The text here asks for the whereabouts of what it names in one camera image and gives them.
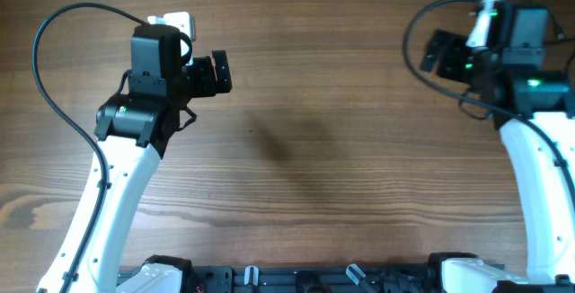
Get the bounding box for thick black USB cable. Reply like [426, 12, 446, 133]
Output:
[545, 7, 575, 78]

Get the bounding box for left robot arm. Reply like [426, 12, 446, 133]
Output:
[37, 24, 232, 292]

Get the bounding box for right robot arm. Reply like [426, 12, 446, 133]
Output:
[411, 0, 574, 292]

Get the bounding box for black right camera cable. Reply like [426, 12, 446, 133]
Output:
[402, 0, 575, 204]

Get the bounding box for black camera cable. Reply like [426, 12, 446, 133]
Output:
[402, 0, 575, 204]
[31, 2, 194, 293]

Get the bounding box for black left camera cable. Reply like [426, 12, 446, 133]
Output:
[31, 2, 194, 293]

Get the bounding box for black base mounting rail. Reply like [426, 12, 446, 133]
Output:
[116, 263, 432, 293]

